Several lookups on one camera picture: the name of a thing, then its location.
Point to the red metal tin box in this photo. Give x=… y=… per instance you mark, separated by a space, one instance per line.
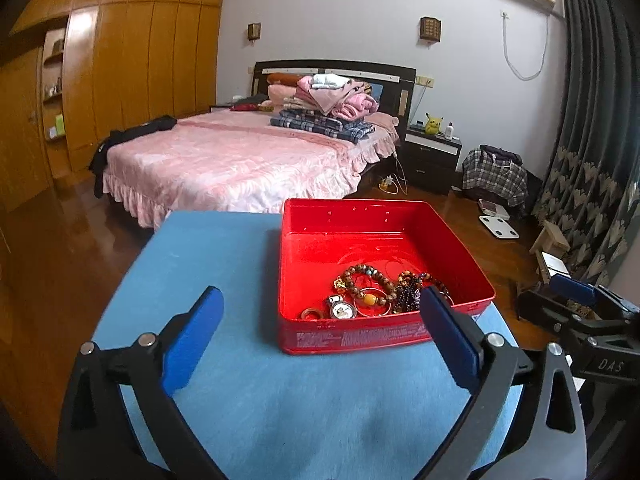
x=379 y=255

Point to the pink covered bed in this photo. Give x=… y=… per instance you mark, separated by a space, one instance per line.
x=237 y=161

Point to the dark floral curtain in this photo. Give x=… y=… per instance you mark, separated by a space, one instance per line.
x=591 y=189

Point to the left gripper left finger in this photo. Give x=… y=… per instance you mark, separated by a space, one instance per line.
x=96 y=438

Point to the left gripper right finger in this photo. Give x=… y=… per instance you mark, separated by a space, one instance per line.
x=546 y=438

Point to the right wall lamp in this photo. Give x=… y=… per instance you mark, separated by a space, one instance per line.
x=430 y=29

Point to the white bathroom scale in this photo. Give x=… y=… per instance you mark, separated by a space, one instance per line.
x=499 y=228

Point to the dark wooden headboard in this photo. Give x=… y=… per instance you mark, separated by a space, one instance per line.
x=397 y=81

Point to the pile of folded clothes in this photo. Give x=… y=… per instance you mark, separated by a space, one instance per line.
x=329 y=104

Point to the white bottle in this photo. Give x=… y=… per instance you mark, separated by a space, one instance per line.
x=449 y=131

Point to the blue table cloth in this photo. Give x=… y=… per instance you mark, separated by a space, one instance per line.
x=260 y=413

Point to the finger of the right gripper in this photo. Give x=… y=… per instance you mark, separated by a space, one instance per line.
x=543 y=311
x=570 y=289

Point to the wooden wardrobe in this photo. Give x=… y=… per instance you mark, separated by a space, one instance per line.
x=113 y=64

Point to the silver metal wristwatch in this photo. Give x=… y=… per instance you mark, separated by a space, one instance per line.
x=340 y=308

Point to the plaid bag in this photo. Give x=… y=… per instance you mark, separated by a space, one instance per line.
x=501 y=177

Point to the yellow pikachu toy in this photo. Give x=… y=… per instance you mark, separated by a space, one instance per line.
x=433 y=124

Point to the wall lamp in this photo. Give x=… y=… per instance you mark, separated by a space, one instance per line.
x=254 y=31
x=430 y=29

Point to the left wall lamp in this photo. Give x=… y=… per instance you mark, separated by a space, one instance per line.
x=254 y=31

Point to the small wooden stool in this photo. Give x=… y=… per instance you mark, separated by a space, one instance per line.
x=550 y=240

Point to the dark bedside table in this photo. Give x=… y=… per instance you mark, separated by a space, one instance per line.
x=430 y=161

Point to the wooden door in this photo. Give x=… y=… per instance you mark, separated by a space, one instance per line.
x=25 y=170

